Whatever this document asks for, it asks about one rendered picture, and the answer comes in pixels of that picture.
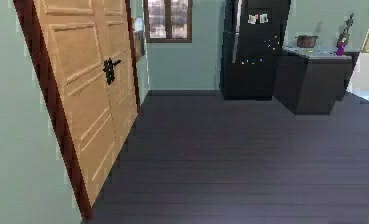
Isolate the dark framed wall picture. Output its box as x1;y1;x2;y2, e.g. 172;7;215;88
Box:
133;17;147;63

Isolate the brown framed window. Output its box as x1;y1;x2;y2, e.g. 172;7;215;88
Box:
143;0;194;44

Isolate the brown pot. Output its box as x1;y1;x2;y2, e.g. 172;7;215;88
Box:
296;34;319;49

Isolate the purple vase with plant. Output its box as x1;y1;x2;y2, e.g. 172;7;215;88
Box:
335;13;355;57

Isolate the dark kitchen counter cabinet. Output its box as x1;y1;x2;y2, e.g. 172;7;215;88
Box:
273;46;362;116

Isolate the black door handle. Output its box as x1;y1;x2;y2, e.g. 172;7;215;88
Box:
102;58;122;86

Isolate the light wooden room door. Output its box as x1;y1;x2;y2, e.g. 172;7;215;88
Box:
13;0;142;221

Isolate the grey fridge handle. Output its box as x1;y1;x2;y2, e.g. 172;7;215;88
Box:
231;0;243;64

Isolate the black fridge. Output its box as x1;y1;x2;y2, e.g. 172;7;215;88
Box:
219;0;292;101

